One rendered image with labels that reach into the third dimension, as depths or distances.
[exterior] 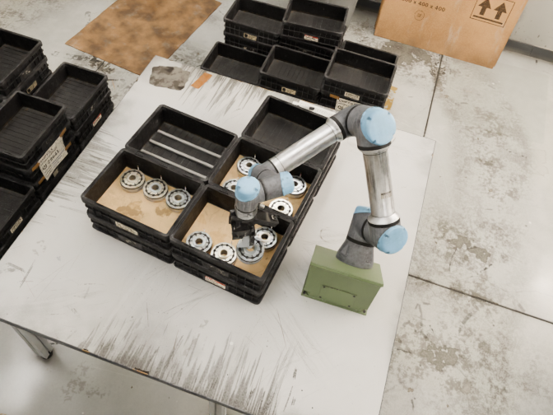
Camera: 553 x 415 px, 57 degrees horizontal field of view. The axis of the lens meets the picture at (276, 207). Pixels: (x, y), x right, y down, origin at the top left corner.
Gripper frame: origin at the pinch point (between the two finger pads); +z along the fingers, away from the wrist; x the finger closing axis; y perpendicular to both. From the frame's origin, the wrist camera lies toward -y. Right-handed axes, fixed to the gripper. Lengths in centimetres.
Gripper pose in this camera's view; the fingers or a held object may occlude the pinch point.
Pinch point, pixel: (248, 240)
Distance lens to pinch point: 188.5
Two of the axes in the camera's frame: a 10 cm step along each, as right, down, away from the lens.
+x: 2.3, 8.1, -5.3
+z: -0.9, 5.6, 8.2
